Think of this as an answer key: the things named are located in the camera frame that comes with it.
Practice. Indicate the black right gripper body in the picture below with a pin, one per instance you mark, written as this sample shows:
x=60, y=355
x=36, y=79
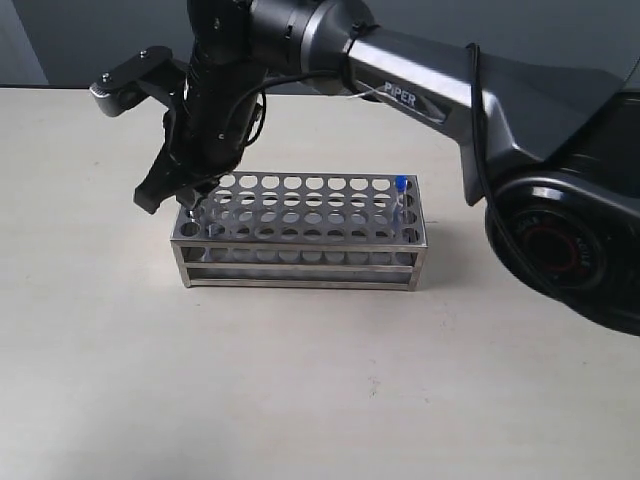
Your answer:
x=212, y=121

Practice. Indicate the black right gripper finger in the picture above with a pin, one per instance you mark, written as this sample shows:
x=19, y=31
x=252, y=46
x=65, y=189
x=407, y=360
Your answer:
x=164, y=180
x=193, y=188

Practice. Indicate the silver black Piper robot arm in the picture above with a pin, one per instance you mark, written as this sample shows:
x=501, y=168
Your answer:
x=553, y=152

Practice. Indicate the stainless steel test tube rack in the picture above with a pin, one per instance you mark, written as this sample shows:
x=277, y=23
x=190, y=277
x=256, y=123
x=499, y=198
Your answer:
x=302, y=230

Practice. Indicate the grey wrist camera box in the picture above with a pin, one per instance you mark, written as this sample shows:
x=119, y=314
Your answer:
x=151, y=73

